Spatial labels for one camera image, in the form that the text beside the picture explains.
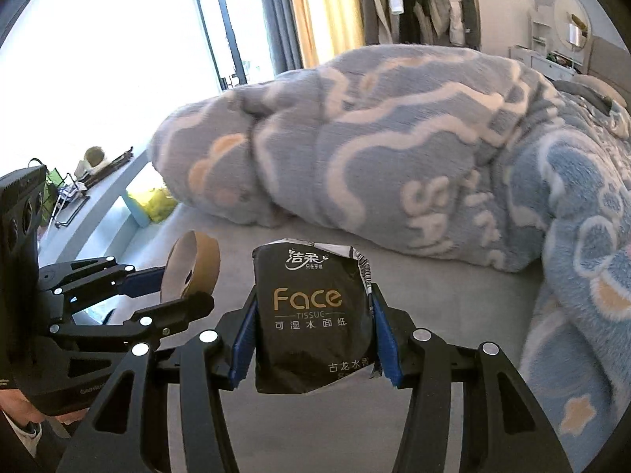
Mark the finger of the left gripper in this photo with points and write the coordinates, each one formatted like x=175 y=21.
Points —
x=143 y=280
x=173 y=317

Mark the cardboard tape core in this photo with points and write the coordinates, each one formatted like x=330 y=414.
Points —
x=192 y=266

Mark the black framed window door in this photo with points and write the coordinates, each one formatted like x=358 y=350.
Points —
x=221 y=42

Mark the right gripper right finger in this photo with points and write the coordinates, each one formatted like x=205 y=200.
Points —
x=469 y=410

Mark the yellow plastic bag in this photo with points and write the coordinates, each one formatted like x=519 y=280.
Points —
x=157 y=203

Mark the light blue side table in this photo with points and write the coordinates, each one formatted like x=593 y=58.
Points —
x=71 y=229

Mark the black face tissue pack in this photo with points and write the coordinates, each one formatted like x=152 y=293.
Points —
x=315 y=315

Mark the green tote bag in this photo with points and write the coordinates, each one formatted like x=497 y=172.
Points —
x=53 y=184

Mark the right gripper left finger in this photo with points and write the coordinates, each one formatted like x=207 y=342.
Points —
x=126 y=429

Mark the grey curtain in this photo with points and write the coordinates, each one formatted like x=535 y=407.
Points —
x=282 y=35

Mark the yellow curtain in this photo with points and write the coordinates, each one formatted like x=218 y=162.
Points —
x=327 y=28

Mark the white dresser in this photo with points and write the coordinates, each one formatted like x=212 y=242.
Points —
x=540 y=53

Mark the black wire stand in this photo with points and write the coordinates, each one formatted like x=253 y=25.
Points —
x=73 y=195

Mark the round vanity mirror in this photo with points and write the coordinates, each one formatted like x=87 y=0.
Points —
x=572 y=24

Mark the green fuzzy slipper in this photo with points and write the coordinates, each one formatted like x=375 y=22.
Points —
x=93 y=162

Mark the hanging clothes rack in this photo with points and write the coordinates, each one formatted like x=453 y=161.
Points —
x=431 y=22

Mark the blue fleece blanket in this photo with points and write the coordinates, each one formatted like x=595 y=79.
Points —
x=445 y=153

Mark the operator left hand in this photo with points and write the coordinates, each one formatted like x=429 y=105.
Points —
x=15 y=405

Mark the grey bed headboard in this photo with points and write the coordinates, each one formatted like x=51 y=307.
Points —
x=610 y=64

